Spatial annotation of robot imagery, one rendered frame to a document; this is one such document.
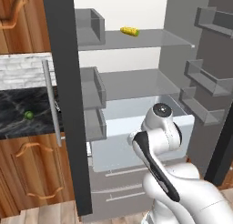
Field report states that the grey glass fridge shelf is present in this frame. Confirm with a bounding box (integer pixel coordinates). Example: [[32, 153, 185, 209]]
[[77, 28, 196, 52], [99, 67, 183, 102]]

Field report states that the white fridge drawer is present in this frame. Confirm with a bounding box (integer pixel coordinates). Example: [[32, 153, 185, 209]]
[[90, 95, 196, 174]]

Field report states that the dark left fridge door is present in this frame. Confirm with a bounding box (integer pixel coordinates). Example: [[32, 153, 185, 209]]
[[41, 0, 94, 218]]

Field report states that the green lime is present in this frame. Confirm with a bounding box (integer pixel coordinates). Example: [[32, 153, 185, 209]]
[[24, 110, 35, 120]]

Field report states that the grey freezer drawer front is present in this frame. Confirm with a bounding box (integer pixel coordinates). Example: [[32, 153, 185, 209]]
[[81, 158, 189, 223]]

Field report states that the grey fridge body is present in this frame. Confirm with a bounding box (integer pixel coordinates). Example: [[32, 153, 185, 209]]
[[72, 0, 213, 223]]

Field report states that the grey right fridge door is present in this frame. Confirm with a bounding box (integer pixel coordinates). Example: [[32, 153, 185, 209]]
[[163, 0, 233, 188]]

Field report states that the grey door bin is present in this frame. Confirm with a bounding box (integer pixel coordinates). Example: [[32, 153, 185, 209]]
[[75, 7, 106, 47], [178, 87, 228, 127], [84, 107, 108, 142], [79, 66, 107, 110], [184, 58, 233, 97], [194, 6, 233, 39]]

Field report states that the yellow corn cob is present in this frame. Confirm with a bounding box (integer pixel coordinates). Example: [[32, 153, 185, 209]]
[[119, 25, 140, 37]]

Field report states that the wooden base cupboard front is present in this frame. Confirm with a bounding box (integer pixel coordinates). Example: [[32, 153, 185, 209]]
[[0, 132, 76, 220]]

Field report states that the silver freezer drawer handle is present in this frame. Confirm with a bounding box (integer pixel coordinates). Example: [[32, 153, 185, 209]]
[[106, 191, 147, 203], [105, 166, 150, 178]]

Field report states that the silver fridge door handle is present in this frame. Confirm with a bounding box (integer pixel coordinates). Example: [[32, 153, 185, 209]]
[[41, 59, 63, 148]]

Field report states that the curved wooden cupboard handle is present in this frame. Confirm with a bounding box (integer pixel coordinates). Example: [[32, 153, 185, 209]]
[[0, 0, 27, 31], [25, 186, 65, 200], [15, 141, 55, 158]]

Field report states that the wooden wall cupboard door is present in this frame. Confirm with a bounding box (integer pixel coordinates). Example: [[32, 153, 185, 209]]
[[0, 0, 52, 56]]

